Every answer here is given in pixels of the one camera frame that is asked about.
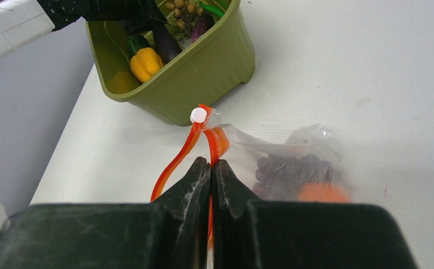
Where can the small purple eggplant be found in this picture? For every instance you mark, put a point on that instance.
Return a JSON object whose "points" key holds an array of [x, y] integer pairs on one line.
{"points": [[202, 25]]}

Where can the olive green plastic bin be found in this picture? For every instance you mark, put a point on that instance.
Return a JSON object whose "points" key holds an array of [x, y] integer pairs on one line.
{"points": [[203, 73]]}

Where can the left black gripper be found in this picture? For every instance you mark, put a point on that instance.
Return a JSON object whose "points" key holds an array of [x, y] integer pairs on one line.
{"points": [[133, 16]]}

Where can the long green bean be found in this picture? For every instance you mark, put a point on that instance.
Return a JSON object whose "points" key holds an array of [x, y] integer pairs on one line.
{"points": [[211, 9]]}

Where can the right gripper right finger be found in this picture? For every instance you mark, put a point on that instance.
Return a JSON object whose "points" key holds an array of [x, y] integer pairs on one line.
{"points": [[253, 233]]}

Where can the clear zip bag orange zipper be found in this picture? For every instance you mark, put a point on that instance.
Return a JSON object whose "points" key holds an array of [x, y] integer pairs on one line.
{"points": [[215, 140]]}

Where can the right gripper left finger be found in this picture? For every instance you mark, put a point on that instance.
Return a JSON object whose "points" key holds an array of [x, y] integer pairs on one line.
{"points": [[128, 234]]}

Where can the yellow toy pepper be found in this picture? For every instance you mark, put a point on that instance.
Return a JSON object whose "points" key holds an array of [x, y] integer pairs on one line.
{"points": [[146, 63]]}

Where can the purple toy eggplant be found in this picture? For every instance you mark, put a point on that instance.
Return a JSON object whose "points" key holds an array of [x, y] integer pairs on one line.
{"points": [[166, 45]]}

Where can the dark green toy cucumber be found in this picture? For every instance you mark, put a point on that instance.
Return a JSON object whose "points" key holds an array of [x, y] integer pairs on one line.
{"points": [[135, 43]]}

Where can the dark red grape bunch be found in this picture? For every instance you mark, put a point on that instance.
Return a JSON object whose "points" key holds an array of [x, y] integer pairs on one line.
{"points": [[281, 178]]}

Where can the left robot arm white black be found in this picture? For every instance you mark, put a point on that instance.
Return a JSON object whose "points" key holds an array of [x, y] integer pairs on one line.
{"points": [[22, 22]]}

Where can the orange toy fruit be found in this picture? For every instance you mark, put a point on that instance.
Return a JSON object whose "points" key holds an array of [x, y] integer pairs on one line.
{"points": [[322, 192]]}

